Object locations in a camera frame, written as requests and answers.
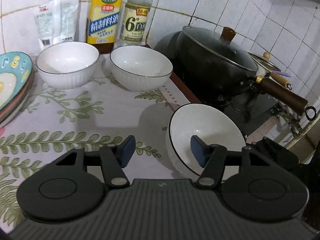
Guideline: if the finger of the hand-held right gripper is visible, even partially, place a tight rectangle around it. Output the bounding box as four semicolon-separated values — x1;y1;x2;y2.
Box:
246;137;300;167

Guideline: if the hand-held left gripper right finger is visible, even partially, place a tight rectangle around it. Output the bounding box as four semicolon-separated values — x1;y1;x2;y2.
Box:
190;135;272;187

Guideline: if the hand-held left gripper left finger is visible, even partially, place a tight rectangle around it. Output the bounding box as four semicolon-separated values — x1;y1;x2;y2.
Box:
55;135;136;187

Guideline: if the white ribbed bowl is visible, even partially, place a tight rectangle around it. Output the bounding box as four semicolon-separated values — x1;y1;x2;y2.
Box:
35;42;100;90
165;103;247;177
110;45;174;92

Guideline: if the blue egg-print plate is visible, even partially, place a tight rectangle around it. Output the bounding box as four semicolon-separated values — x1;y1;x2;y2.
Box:
0;52;34;112

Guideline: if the floral tablecloth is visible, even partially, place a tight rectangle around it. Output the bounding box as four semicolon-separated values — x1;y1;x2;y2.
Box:
0;44;202;232

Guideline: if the black gas stove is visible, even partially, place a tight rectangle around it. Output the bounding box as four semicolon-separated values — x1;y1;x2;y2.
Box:
152;31;317;153

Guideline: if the small cream enamel pot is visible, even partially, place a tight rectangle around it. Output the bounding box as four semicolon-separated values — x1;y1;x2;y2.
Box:
246;51;293;91

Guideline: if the small enamel pot lid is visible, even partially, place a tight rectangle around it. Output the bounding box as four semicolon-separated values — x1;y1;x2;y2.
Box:
246;51;282;73

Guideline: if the glass pot lid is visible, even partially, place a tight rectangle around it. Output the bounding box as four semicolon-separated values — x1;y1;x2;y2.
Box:
182;26;259;77

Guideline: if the clear vinegar bottle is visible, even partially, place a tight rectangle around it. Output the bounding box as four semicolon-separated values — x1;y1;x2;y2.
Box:
118;0;153;47

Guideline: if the yellow-label cooking wine bottle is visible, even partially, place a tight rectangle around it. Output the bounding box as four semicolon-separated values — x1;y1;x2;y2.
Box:
86;0;126;54

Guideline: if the clear plastic seasoning bag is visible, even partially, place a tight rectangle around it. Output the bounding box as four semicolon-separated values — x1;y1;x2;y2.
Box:
59;0;82;43

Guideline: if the white plastic seasoning bag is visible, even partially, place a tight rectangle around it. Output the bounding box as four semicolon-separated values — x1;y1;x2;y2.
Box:
33;0;62;52

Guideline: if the black pot with wooden handle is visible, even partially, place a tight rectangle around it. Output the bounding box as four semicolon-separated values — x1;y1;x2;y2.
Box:
176;26;309;117

